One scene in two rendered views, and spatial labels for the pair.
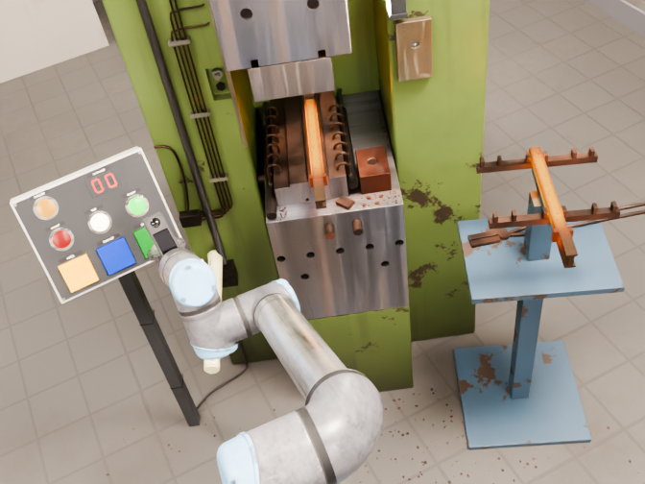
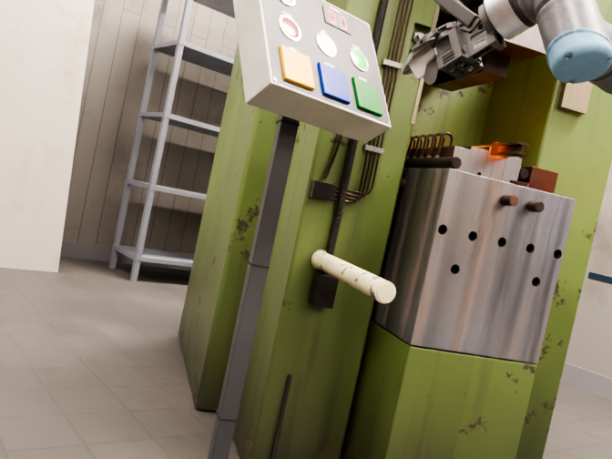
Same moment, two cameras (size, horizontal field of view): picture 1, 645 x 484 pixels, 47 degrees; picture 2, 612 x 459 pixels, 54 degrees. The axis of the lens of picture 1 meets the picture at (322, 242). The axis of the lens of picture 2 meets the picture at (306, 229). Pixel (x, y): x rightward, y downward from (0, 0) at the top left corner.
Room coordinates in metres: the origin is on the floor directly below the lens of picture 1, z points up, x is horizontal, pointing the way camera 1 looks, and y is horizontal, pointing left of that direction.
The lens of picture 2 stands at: (0.21, 0.91, 0.76)
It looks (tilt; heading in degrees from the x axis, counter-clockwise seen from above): 2 degrees down; 341
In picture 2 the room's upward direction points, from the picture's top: 12 degrees clockwise
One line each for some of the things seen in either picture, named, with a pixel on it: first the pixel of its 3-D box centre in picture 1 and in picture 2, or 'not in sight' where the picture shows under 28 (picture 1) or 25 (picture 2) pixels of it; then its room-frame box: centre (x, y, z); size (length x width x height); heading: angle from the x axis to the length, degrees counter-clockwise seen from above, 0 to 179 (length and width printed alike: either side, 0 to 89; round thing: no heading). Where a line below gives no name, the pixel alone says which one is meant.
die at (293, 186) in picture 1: (306, 142); (446, 163); (1.75, 0.00, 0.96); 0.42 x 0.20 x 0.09; 177
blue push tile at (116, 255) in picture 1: (115, 255); (332, 84); (1.37, 0.52, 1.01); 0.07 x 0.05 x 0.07; 112
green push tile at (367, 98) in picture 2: (152, 238); (365, 97); (1.40, 0.43, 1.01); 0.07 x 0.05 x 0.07; 112
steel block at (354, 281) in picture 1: (334, 203); (442, 254); (1.76, -0.06, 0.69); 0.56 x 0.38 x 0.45; 177
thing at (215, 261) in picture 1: (213, 308); (348, 273); (1.47, 0.36, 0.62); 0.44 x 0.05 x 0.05; 177
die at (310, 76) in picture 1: (288, 34); (474, 42); (1.75, 0.00, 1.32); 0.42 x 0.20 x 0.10; 177
